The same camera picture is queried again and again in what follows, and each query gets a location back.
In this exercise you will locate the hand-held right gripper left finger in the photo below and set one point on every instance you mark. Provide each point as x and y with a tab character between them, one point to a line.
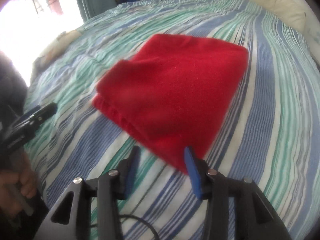
132	171

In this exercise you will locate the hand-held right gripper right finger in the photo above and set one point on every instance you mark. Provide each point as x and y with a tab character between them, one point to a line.
192	173

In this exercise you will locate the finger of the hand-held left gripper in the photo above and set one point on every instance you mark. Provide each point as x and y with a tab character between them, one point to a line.
43	112

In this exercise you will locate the red sweater with white print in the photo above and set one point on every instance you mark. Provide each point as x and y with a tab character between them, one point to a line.
175	92

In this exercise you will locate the person's left hand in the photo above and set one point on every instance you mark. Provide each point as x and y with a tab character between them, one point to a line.
12	187

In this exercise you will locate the person's dark clothing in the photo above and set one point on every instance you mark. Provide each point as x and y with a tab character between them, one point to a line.
11	90

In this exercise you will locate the white crumpled cloth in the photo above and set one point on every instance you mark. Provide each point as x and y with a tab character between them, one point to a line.
60	43

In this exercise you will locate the blue green striped bed sheet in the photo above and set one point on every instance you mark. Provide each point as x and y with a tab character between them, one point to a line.
262	130

